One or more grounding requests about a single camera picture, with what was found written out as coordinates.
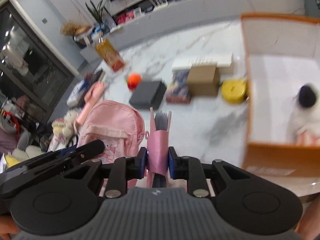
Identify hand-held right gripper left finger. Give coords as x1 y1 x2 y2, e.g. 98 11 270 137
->
62 147 148 198

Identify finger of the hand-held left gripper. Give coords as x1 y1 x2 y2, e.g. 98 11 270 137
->
25 139 105 170
0 160 76 198

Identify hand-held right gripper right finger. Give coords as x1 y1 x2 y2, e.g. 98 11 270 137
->
169 146 253 198

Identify pink card holder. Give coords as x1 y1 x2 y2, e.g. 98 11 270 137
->
146 107 173 188

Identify pink backpack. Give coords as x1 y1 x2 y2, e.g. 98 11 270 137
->
77 100 146 189

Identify black box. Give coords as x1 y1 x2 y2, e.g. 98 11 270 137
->
129 80 167 110

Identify orange crochet ball toy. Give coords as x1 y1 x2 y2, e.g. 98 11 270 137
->
126 73 143 91

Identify yellow round case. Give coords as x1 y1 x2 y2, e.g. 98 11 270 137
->
221 78 248 105

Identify orange-edged cardboard box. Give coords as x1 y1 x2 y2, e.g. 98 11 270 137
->
239 13 320 178

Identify white glasses box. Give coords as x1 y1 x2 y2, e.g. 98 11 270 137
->
172 53 235 75

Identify cream plush toy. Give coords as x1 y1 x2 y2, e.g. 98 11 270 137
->
51 109 80 138

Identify pile of bags and cloths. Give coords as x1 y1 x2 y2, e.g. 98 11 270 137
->
0 97 54 169

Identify blue and white package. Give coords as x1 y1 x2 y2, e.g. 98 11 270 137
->
66 69 104 107

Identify colourful printed book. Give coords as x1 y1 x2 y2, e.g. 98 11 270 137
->
166 70 192 104

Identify brown cardboard box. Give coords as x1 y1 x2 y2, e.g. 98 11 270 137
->
186 65 220 96

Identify red and yellow packet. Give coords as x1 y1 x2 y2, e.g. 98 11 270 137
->
94 38 126 72

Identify glass door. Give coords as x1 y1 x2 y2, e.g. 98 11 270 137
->
0 0 78 123

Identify box of assorted goods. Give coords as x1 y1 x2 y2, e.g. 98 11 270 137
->
74 22 112 50

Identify dried flower bunch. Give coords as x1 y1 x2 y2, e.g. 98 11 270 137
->
61 21 92 37

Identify pink goods on shelf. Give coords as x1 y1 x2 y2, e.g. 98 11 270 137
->
114 9 137 26

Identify green potted plant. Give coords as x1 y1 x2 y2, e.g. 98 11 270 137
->
84 0 108 29

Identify white and black plush toy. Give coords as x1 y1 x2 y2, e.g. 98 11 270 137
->
287 82 320 146

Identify grey curved counter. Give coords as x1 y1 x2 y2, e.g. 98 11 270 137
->
80 0 320 63

